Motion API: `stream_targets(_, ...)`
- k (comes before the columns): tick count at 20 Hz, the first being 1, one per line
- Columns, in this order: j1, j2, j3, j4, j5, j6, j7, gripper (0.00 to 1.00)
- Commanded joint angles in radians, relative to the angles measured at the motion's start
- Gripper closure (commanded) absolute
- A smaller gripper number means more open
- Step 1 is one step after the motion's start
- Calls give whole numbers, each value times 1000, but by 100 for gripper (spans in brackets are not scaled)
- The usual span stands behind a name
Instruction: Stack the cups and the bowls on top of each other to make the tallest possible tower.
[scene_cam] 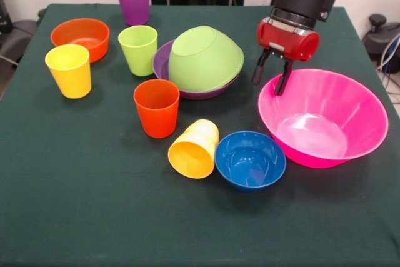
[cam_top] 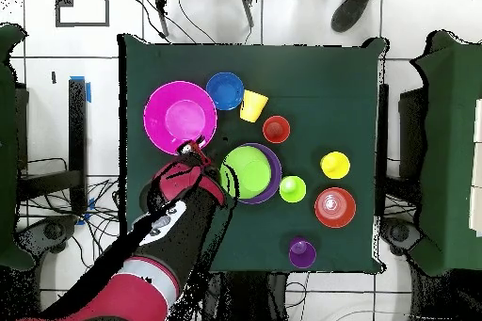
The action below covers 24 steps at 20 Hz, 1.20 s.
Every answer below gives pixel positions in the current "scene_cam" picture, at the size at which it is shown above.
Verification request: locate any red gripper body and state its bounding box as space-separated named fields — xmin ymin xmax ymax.
xmin=256 ymin=17 xmax=321 ymax=62

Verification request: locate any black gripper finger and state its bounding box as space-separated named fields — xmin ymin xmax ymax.
xmin=251 ymin=48 xmax=272 ymax=86
xmin=274 ymin=58 xmax=295 ymax=96

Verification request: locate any green bowl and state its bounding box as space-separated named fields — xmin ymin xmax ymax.
xmin=168 ymin=25 xmax=245 ymax=91

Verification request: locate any pink bowl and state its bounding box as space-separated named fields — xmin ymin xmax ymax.
xmin=257 ymin=68 xmax=389 ymax=169

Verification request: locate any blue bowl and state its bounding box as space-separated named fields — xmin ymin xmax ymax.
xmin=214 ymin=131 xmax=287 ymax=193

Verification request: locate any purple bowl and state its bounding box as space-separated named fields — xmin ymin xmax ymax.
xmin=152 ymin=39 xmax=241 ymax=101

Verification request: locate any orange cup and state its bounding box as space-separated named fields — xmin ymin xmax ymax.
xmin=133 ymin=78 xmax=181 ymax=139

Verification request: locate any yellow ribbed cup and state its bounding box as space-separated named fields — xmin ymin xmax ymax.
xmin=167 ymin=119 xmax=219 ymax=179

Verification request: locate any green cup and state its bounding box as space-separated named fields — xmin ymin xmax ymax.
xmin=117 ymin=25 xmax=158 ymax=77

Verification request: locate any purple cup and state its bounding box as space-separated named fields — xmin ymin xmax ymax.
xmin=116 ymin=0 xmax=151 ymax=26

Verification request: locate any orange bowl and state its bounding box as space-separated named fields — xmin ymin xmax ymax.
xmin=50 ymin=18 xmax=111 ymax=63

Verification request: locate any tall yellow cup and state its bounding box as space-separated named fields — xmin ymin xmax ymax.
xmin=44 ymin=44 xmax=93 ymax=99

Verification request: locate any dark green tablecloth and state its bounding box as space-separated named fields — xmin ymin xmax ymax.
xmin=0 ymin=3 xmax=400 ymax=267

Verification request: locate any bundle of cables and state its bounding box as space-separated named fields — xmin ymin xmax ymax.
xmin=376 ymin=34 xmax=400 ymax=104

